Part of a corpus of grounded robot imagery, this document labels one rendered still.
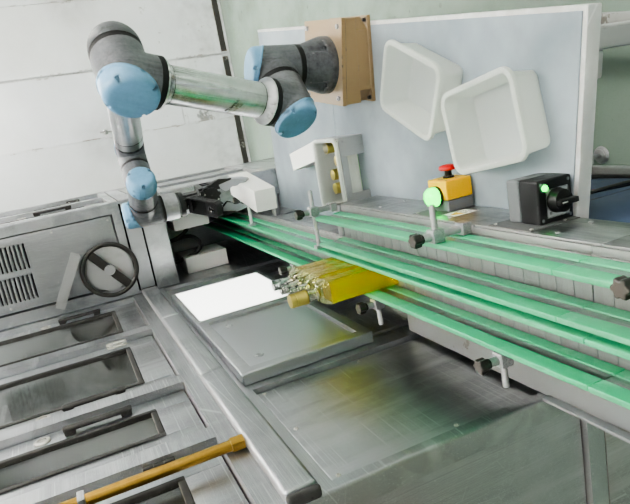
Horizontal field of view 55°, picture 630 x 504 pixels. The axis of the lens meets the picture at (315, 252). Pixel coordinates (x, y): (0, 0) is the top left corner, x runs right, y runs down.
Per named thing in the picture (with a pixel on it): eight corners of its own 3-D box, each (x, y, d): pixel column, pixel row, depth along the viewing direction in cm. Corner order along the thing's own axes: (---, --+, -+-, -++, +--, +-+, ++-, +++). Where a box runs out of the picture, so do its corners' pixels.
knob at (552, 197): (566, 209, 109) (581, 210, 106) (547, 214, 107) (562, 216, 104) (564, 184, 108) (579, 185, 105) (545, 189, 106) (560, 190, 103)
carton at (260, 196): (246, 171, 187) (228, 175, 185) (274, 186, 166) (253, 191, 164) (249, 190, 189) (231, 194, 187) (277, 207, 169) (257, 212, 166)
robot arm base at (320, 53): (313, 35, 169) (280, 36, 165) (338, 36, 156) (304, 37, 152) (314, 90, 174) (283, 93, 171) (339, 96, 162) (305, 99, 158)
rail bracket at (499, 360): (532, 369, 112) (474, 392, 107) (528, 335, 111) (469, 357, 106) (548, 376, 109) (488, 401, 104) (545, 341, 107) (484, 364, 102)
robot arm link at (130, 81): (308, 70, 156) (95, 23, 122) (330, 111, 149) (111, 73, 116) (287, 104, 164) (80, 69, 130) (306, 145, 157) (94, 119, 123)
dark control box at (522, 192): (543, 212, 117) (509, 222, 114) (539, 171, 115) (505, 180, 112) (577, 215, 110) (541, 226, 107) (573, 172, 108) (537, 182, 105)
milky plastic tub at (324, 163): (346, 204, 197) (322, 209, 194) (334, 135, 192) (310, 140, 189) (371, 208, 181) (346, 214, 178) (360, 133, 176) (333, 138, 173)
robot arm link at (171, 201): (163, 198, 165) (169, 226, 168) (180, 194, 167) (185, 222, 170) (158, 192, 171) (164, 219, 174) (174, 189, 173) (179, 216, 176)
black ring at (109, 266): (143, 287, 238) (87, 301, 230) (130, 234, 233) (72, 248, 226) (145, 289, 233) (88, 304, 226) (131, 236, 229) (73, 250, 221)
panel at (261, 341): (259, 277, 230) (172, 301, 218) (258, 270, 229) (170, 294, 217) (374, 342, 148) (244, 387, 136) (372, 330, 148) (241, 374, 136)
